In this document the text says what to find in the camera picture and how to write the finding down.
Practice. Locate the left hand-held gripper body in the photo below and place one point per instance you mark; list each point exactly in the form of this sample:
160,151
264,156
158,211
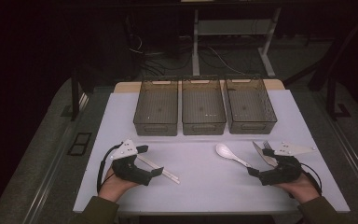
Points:
130,171

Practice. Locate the white metal desk frame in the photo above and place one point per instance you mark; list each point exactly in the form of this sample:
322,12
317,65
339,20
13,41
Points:
195,46

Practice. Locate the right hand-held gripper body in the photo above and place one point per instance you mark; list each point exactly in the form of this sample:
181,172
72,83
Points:
282,174

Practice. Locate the white table mat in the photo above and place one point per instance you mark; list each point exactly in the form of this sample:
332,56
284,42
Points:
205,186

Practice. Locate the white spoon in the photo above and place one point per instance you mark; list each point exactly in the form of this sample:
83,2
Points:
225,151

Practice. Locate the person's left hand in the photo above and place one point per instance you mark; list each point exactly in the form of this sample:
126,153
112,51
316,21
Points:
115,188

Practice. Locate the person's right hand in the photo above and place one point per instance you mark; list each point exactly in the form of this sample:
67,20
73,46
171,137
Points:
301,188

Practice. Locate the dark metal stand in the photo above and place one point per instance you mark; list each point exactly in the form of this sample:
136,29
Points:
332,96

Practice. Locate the clear brown plastic bin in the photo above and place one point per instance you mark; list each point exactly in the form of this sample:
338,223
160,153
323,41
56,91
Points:
248,105
157,107
202,107

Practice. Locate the metal fork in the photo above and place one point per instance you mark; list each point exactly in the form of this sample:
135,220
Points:
266,144

